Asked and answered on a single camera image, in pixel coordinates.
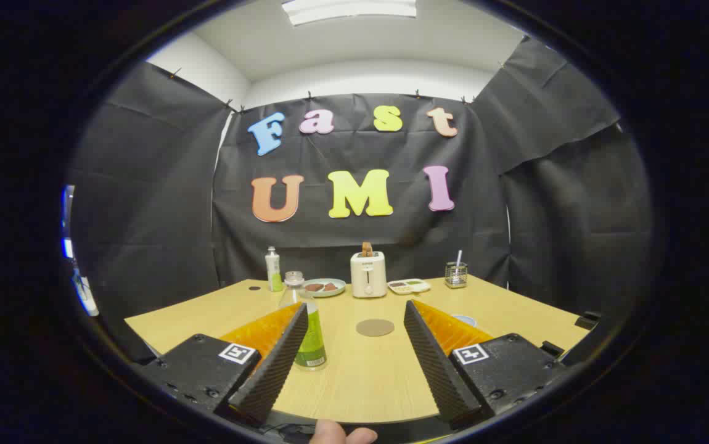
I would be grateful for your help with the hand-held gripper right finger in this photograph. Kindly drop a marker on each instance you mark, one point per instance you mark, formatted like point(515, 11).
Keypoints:
point(434, 364)

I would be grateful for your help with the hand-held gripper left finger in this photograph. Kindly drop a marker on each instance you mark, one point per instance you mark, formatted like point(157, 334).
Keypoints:
point(274, 370)

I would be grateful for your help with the clear juice bottle green label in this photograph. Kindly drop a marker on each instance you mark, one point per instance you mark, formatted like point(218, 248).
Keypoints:
point(314, 339)

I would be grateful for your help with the white cup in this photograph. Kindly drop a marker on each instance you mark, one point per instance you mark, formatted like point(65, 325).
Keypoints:
point(467, 319)

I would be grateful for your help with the round brown coaster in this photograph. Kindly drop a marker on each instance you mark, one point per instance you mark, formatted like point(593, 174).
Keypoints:
point(375, 327)

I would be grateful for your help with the small white green bottle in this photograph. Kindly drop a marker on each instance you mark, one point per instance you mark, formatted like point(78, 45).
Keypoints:
point(274, 271)

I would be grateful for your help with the wooden table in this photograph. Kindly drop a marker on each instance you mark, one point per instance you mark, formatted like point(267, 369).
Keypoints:
point(360, 376)

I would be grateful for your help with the white divided snack tray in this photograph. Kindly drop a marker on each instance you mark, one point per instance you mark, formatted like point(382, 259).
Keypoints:
point(409, 286)

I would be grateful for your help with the pale green plate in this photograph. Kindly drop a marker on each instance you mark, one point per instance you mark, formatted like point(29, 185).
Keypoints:
point(333, 292)

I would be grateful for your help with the white straw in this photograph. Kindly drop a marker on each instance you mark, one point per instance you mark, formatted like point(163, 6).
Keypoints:
point(459, 256)

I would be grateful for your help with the white toaster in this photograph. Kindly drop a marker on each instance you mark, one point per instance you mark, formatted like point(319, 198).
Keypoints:
point(368, 274)

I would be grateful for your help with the black table clamp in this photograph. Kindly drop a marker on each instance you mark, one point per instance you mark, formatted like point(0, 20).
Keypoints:
point(552, 349)
point(587, 320)

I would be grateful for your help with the toast slice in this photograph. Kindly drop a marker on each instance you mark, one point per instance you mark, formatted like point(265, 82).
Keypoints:
point(367, 248)

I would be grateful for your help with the black backdrop cloth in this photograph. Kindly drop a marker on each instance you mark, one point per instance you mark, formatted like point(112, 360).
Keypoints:
point(354, 234)

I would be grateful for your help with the ceiling light panel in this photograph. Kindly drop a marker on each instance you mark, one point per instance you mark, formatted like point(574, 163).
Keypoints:
point(348, 9)

